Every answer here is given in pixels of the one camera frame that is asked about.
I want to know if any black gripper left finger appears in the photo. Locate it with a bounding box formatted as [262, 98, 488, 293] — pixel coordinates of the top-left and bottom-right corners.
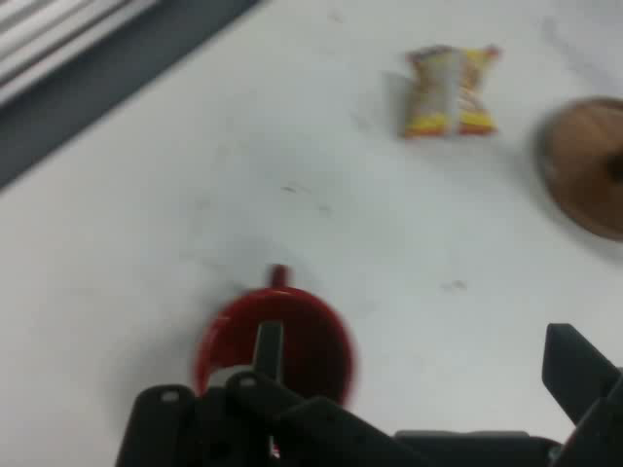
[116, 320, 405, 467]

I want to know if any red enamel mug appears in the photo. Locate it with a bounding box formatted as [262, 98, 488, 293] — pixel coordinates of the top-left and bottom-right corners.
[193, 265, 360, 408]

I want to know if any long aluminium wall rail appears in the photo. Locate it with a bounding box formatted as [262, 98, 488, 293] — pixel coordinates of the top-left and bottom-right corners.
[0, 0, 162, 106]

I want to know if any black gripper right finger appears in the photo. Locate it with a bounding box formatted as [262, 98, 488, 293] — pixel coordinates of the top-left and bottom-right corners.
[542, 323, 623, 467]

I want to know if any brown wooden mug tree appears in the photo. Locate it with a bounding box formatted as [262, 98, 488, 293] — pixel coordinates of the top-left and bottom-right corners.
[534, 95, 623, 244]

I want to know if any yellow snack packet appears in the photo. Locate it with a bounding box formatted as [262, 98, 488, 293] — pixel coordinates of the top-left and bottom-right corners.
[402, 44, 501, 140]

